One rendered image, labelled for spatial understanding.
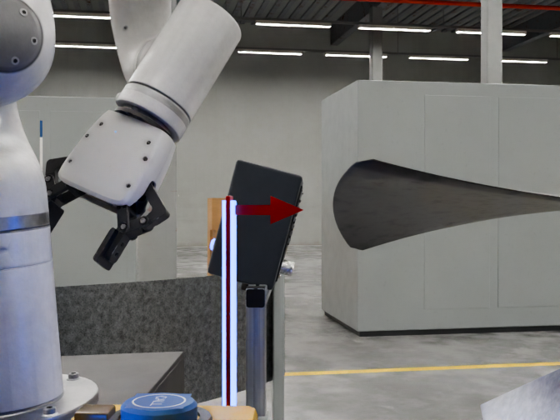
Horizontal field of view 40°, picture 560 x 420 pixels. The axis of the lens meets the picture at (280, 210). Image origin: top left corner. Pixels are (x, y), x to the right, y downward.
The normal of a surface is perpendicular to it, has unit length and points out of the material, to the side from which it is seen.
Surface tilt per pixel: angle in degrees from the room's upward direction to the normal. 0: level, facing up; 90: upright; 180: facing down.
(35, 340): 89
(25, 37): 91
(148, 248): 90
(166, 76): 76
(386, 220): 160
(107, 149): 66
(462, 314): 90
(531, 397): 55
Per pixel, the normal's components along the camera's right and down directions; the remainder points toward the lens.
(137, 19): 0.46, 0.29
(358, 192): -0.08, 0.96
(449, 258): 0.18, 0.01
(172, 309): 0.68, 0.01
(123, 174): -0.17, -0.39
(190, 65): 0.45, -0.04
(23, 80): 0.68, 0.61
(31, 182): 0.93, -0.18
